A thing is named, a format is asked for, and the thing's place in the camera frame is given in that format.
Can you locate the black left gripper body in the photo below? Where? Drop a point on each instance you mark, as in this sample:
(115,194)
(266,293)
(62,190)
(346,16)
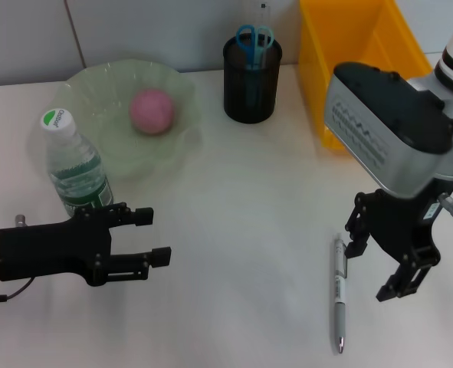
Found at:
(50,249)

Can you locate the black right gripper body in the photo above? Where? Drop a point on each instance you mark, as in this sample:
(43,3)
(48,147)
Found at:
(398,222)

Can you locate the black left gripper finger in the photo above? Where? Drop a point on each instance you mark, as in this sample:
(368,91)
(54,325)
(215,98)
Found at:
(161,257)
(143,216)

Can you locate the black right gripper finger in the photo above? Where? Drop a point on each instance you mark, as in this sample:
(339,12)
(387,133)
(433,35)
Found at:
(410,280)
(356,245)

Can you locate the clear green-label water bottle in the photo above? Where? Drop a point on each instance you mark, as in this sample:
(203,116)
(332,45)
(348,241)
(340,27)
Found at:
(76,168)

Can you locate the pink peach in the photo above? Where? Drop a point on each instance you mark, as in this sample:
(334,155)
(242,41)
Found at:
(152,111)

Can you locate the blue sheathed scissors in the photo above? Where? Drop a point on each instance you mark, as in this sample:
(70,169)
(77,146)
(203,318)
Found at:
(253,53)

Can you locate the transparent plastic ruler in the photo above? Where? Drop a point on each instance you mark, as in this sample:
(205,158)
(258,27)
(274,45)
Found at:
(263,15)

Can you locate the grey retractable pen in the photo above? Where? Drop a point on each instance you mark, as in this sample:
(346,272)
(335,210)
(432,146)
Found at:
(339,291)

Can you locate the pale green glass fruit plate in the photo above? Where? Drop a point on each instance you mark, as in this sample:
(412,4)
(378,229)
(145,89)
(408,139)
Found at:
(107,84)

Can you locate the black mesh pen holder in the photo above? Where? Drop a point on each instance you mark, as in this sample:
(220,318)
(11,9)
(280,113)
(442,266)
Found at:
(237,96)

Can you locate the yellow plastic bin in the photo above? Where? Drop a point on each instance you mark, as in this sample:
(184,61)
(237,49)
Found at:
(314,57)

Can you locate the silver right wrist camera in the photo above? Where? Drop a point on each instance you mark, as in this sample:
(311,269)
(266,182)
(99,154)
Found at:
(383,126)

